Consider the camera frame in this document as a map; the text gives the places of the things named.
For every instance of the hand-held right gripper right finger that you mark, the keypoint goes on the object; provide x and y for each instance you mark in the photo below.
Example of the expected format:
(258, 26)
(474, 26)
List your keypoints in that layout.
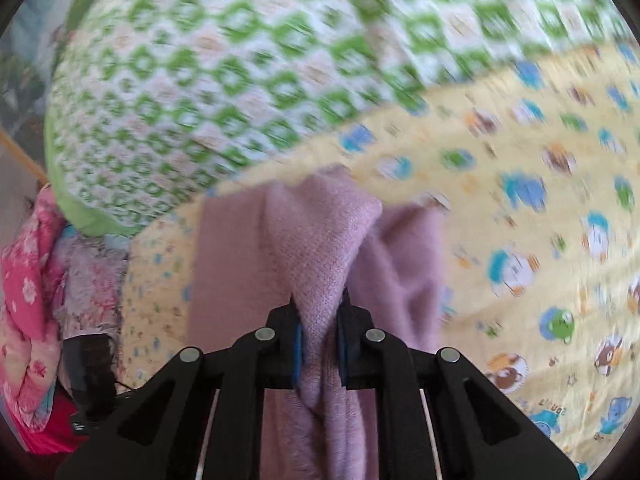
(342, 355)

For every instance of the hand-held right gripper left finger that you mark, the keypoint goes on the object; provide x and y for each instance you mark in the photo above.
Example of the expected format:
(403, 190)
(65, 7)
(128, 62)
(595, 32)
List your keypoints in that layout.
(297, 355)

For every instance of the purple knit sweater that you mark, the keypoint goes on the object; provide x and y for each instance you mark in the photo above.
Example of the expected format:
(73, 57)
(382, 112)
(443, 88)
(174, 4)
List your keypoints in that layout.
(320, 240)

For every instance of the red cloth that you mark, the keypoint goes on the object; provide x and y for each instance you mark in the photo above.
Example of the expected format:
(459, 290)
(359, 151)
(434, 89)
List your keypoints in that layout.
(55, 427)

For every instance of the pale floral blanket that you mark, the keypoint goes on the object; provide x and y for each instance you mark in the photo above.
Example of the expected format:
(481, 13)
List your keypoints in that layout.
(90, 280)

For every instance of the pink floral blanket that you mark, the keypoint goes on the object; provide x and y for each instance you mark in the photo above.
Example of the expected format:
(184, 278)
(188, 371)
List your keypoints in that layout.
(25, 285)

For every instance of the yellow cartoon bed sheet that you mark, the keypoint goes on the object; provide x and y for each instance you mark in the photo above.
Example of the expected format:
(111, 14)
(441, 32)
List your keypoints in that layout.
(525, 200)

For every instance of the green checked quilt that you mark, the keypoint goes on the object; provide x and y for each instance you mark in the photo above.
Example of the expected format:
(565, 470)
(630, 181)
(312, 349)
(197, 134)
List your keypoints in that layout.
(250, 60)

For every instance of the landscape wall painting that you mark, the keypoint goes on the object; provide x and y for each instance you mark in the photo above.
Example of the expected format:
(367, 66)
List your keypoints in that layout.
(25, 60)

